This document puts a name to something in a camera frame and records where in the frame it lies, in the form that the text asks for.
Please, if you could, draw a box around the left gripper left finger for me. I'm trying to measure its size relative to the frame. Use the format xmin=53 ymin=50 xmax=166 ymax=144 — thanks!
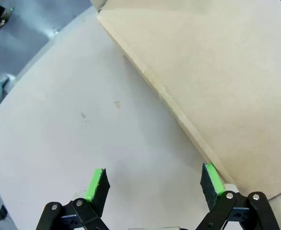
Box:
xmin=36 ymin=167 xmax=111 ymax=230

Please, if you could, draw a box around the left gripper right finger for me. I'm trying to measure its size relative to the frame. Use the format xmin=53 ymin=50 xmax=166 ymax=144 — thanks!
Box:
xmin=195 ymin=162 xmax=281 ymax=230

